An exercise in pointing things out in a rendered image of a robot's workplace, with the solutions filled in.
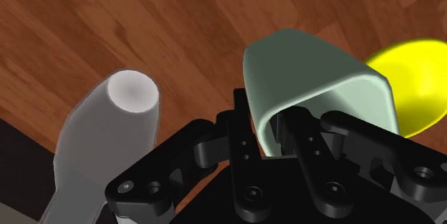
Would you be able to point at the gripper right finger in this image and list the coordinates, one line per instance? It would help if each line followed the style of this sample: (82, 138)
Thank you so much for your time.
(321, 160)

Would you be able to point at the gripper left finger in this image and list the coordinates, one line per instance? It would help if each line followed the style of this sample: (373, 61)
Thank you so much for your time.
(241, 153)

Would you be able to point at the pale green cup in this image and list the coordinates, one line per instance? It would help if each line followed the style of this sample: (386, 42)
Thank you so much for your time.
(310, 73)

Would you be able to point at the yellow bowl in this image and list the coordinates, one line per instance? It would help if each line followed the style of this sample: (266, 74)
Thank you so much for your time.
(417, 83)

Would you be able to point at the grey vase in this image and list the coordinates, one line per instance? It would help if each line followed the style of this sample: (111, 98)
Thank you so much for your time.
(104, 136)

